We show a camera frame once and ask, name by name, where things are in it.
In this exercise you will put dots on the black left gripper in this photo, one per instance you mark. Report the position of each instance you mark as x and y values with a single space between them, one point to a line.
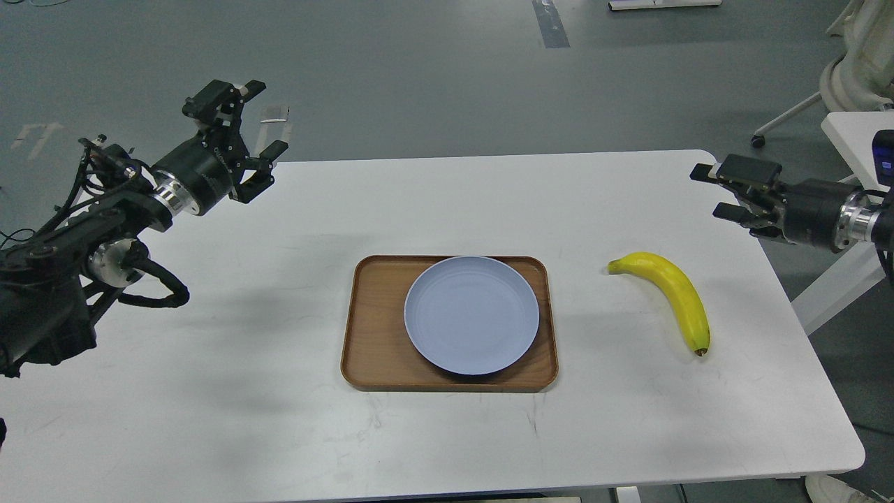
215 163

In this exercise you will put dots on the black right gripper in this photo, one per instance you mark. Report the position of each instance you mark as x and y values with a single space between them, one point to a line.
822 214

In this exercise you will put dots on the light blue plate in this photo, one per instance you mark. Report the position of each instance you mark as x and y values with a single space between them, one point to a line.
471 315

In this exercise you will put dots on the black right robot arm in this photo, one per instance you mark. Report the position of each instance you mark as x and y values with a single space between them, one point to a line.
880 202

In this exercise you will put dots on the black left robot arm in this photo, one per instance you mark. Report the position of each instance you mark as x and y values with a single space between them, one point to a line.
57 284

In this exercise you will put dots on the yellow banana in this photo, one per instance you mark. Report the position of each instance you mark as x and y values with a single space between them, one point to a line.
679 291

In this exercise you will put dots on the white office chair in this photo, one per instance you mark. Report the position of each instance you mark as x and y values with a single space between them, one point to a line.
861 79

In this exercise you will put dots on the white bar on floor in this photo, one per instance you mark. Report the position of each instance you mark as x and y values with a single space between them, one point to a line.
616 6

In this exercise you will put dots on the brown wooden tray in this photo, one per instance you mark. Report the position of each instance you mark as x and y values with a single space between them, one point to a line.
379 355

